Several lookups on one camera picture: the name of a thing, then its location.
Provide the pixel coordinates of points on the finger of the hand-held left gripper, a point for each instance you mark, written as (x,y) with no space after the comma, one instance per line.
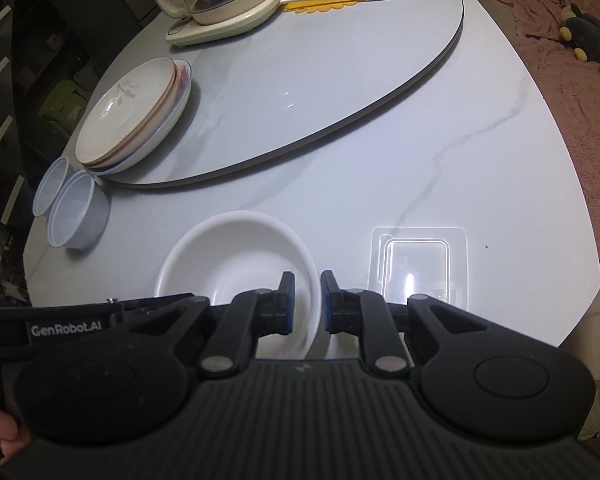
(145,302)

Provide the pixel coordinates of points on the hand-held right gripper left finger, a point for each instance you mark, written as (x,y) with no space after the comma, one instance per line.
(290,305)

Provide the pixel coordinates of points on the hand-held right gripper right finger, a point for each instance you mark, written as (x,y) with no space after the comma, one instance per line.
(326,305)

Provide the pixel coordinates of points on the white ceramic bowl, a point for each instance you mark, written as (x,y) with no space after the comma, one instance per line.
(230,255)

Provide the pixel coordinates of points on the cream plate with grey leaves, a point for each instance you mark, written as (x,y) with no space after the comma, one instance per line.
(152,133)

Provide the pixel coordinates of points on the white plate with thin sprig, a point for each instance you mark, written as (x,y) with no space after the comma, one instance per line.
(120,115)

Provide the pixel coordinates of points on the white plate with pink flower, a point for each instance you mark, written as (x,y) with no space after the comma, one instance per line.
(184,92)

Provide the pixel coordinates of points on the clear plastic tray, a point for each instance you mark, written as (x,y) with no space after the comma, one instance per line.
(420,260)

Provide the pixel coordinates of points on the pale blue plastic bowl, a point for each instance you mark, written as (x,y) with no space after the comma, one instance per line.
(75,210)
(47,185)

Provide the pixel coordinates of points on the stack of green stools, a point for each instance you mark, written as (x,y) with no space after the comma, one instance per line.
(67,97)

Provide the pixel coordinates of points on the round grey table turntable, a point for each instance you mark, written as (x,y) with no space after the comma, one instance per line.
(305,85)

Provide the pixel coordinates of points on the black white display shelf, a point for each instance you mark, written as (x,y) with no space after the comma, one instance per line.
(0,110)

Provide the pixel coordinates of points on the cream kettle base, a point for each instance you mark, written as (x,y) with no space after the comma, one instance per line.
(220,32)

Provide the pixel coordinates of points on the pink sofa cover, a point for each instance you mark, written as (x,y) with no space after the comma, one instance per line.
(555,110)

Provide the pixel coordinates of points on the black mouse plush toy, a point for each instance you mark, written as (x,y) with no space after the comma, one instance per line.
(587,30)

